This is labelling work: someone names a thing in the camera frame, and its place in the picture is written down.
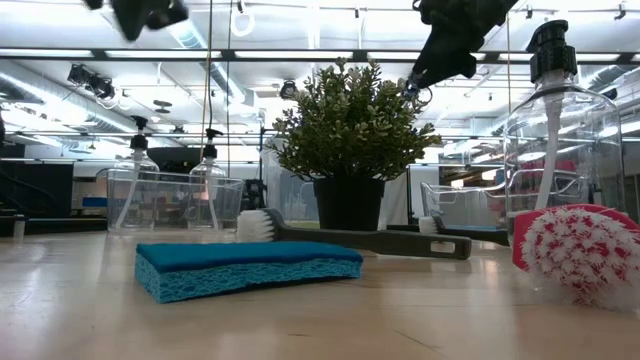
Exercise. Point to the green potted plant black pot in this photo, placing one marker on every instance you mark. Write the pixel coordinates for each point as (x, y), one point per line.
(350, 135)

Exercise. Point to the black wall camera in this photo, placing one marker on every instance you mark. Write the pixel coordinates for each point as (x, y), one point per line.
(611, 94)

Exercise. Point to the clear soap pump bottle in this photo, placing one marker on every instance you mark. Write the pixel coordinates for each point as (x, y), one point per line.
(138, 142)
(210, 150)
(552, 55)

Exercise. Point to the white panel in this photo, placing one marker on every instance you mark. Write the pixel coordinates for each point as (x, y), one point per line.
(400, 200)

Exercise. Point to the black cabinets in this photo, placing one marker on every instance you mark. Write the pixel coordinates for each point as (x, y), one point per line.
(40, 190)

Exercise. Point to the round ceiling disc fixture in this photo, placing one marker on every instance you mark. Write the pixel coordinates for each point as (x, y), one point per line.
(162, 104)

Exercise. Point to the grey dish brush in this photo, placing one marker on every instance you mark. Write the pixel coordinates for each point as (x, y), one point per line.
(380, 242)
(470, 234)

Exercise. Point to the black stand pole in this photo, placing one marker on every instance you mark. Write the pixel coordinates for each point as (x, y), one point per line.
(260, 165)

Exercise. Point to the dark round background machine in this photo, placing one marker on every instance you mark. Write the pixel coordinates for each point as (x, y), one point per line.
(175, 160)

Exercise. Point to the black aluminium table frame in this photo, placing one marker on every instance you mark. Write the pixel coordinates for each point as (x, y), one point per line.
(60, 226)

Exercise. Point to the dark blue sponge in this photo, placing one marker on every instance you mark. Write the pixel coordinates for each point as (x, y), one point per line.
(240, 257)

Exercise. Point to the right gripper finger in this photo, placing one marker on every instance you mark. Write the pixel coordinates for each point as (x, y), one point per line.
(445, 62)

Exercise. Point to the silver ventilation duct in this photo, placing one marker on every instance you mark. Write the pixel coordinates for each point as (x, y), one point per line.
(50, 105)

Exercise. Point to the black ceiling spotlight cluster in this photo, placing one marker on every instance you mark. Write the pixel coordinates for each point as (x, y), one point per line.
(95, 85)

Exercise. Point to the blue box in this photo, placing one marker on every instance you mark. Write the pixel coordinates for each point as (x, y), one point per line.
(94, 202)

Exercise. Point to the small white post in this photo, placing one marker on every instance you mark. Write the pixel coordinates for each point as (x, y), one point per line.
(19, 227)

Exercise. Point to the clear rectangular plastic tub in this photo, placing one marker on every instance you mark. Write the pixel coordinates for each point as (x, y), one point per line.
(290, 200)

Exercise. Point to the clear plastic bin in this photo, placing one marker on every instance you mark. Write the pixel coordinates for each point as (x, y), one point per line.
(465, 210)
(175, 200)

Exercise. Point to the red dish brush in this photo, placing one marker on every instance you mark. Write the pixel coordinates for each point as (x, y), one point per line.
(575, 255)

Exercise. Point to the black ceiling lamp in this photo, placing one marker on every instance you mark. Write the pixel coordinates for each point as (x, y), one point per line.
(288, 90)

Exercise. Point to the black overhead crossbar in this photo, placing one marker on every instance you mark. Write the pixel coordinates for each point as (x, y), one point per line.
(360, 56)

